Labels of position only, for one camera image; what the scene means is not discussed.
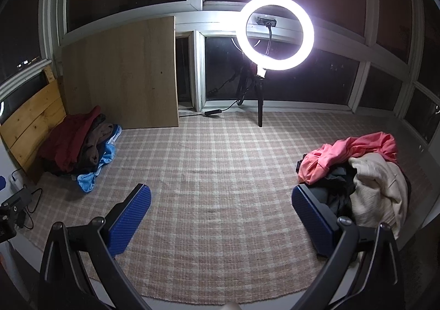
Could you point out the red garment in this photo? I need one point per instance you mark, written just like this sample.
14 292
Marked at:
59 152

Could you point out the pink garment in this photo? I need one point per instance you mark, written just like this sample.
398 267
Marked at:
315 164

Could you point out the beige plaid table mat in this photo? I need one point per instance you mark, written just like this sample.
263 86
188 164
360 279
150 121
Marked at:
221 226

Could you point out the light wooden board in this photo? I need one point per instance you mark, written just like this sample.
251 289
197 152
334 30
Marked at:
128 71

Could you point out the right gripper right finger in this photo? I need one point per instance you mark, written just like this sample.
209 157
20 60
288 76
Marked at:
363 269

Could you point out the cream knit sweater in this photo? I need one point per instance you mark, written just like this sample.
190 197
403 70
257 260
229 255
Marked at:
381 193

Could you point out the brown garment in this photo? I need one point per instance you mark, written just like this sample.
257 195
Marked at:
91 151

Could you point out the black light tripod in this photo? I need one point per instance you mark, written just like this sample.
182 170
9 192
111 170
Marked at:
249 79

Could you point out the black garment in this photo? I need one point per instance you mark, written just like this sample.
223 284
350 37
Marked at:
335 189

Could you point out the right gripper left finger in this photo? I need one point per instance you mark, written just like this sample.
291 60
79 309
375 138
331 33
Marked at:
64 282

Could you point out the pine wood plank panel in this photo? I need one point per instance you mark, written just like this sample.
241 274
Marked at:
30 125

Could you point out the blue garment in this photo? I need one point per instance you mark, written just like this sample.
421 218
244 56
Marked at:
86 182

